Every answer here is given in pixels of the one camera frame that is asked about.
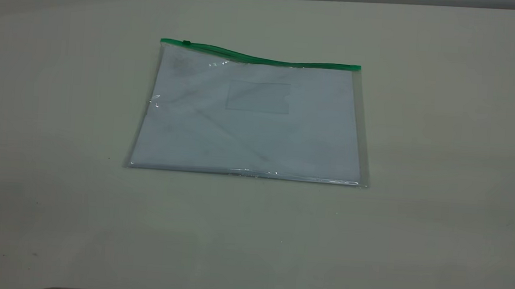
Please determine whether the transparent zipper document bag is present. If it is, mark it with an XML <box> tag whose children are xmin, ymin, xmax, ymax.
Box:
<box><xmin>122</xmin><ymin>36</ymin><xmax>378</xmax><ymax>188</ymax></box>

